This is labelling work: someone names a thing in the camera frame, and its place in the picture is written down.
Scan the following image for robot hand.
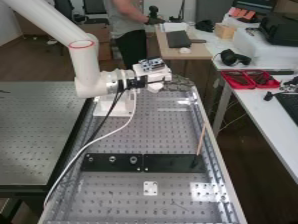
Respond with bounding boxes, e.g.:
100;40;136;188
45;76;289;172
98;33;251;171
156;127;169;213
132;57;197;98

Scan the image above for wooden desk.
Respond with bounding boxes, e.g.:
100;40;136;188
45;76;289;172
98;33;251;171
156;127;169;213
154;21;216;88

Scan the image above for clear box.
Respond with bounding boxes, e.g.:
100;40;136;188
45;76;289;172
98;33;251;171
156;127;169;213
37;78;250;224

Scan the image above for closed black laptop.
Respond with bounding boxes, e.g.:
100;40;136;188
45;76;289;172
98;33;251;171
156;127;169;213
165;29;193;49

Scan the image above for person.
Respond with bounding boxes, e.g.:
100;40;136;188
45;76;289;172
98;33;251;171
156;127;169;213
102;0;166;71

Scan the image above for black headphones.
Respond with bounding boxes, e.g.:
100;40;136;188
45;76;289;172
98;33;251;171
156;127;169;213
220;48;253;67

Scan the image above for red tray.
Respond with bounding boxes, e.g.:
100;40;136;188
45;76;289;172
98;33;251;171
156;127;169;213
220;69;258;91
243;68;282;90

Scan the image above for small cardboard box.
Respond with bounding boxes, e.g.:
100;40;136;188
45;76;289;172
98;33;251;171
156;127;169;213
213;22;237;40

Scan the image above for thin stick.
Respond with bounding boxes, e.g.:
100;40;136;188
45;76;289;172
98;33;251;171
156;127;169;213
193;121;210;168

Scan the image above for white foam box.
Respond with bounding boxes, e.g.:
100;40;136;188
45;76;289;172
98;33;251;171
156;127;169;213
232;27;298;62

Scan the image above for black plate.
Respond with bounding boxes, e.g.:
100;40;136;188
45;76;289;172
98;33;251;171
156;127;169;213
80;152;208;174

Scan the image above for white desk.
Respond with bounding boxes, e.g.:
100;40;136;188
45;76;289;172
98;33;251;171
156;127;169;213
190;19;298;73
212;73;298;185

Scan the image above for black keyboard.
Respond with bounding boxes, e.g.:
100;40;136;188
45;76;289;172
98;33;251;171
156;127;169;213
274;92;298;126

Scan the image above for black case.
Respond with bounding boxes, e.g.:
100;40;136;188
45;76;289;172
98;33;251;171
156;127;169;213
258;12;298;47

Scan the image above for black cable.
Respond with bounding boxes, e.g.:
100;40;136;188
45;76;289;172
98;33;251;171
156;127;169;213
52;87;128;188

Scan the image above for white cable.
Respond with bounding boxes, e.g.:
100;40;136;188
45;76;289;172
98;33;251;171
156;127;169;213
43;88;138;204

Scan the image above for small white square bracket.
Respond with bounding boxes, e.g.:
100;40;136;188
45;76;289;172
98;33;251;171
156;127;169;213
141;180;160;197

